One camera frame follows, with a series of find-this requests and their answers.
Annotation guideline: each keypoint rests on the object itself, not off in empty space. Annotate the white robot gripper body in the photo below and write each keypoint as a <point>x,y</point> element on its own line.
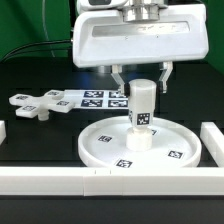
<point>107,34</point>

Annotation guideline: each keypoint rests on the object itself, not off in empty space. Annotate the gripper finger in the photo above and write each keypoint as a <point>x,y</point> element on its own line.
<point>166,70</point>
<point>123,88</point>

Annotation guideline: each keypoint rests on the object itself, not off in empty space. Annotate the white round table top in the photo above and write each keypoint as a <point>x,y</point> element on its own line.
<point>103,144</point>

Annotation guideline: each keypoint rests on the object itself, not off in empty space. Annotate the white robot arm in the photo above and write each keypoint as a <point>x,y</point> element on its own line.
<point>123,32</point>

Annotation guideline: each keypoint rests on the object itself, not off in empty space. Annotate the white marker sheet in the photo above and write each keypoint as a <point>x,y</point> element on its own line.
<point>96,99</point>

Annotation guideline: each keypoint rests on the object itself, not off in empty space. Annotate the white right fence block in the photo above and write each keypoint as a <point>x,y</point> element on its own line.
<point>213,139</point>

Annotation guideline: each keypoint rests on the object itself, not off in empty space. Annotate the white fence block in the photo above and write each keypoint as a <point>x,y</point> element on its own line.
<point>2,131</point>
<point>213,139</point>

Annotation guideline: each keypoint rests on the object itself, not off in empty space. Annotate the white cross-shaped table base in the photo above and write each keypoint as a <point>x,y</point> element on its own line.
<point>30,106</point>

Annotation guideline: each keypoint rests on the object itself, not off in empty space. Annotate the white front fence bar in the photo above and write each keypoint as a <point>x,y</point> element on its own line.
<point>110,182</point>

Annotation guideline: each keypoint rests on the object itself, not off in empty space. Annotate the white left fence block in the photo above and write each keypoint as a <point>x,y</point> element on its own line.
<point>2,131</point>

